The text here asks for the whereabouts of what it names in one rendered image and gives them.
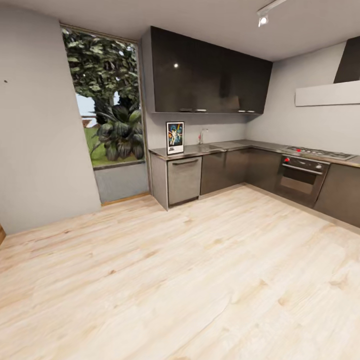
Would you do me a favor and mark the poster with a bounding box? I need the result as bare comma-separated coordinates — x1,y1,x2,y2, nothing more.
166,121,185,156

